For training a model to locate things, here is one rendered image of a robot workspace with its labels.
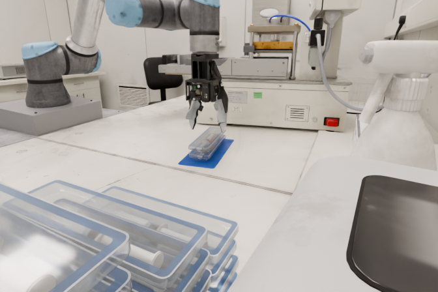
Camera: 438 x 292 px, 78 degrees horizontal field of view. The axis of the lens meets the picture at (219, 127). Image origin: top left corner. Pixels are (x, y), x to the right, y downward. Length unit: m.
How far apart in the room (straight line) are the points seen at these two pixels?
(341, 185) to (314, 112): 0.83
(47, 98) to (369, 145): 1.08
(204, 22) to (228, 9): 2.14
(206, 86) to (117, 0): 0.26
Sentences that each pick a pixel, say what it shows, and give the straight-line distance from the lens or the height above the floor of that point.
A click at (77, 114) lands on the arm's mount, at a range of 1.18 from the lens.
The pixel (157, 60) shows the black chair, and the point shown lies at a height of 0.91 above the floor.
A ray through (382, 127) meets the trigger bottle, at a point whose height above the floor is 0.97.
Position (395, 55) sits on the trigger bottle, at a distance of 0.29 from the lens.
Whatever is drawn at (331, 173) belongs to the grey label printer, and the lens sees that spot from 0.18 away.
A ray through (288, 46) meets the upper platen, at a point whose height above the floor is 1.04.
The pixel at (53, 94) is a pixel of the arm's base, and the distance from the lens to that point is 1.19.
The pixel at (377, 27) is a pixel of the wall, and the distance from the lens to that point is 2.57.
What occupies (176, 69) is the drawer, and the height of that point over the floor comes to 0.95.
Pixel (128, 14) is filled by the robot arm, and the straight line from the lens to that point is 0.65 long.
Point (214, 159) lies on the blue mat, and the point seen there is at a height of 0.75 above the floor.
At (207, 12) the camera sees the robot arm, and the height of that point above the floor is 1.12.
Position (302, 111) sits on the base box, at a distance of 0.99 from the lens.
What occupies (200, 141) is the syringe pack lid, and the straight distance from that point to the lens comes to 0.73.
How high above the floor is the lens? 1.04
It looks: 17 degrees down
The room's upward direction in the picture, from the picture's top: straight up
